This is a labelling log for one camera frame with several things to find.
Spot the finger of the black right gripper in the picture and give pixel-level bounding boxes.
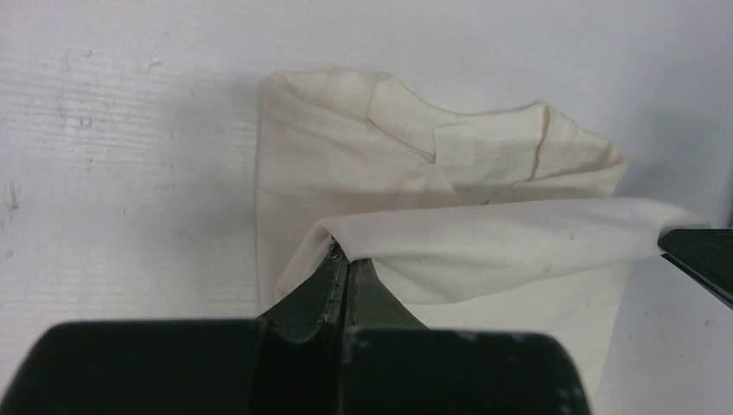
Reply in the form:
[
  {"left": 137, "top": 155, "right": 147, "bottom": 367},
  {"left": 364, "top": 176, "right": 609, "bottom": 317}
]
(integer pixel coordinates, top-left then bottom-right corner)
[{"left": 658, "top": 229, "right": 733, "bottom": 309}]

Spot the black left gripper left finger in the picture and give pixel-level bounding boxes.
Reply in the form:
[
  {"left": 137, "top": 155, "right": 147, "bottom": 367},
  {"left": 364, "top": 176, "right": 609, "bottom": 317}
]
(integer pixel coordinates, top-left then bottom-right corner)
[{"left": 1, "top": 246, "right": 348, "bottom": 414}]

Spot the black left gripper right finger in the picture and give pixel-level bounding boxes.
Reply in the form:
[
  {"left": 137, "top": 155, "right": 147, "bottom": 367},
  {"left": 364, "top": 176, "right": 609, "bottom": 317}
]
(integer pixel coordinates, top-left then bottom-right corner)
[{"left": 341, "top": 260, "right": 591, "bottom": 414}]

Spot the white t shirt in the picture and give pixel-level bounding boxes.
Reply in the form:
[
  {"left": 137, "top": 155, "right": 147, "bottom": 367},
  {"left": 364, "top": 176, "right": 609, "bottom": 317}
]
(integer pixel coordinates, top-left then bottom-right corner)
[{"left": 256, "top": 71, "right": 705, "bottom": 392}]

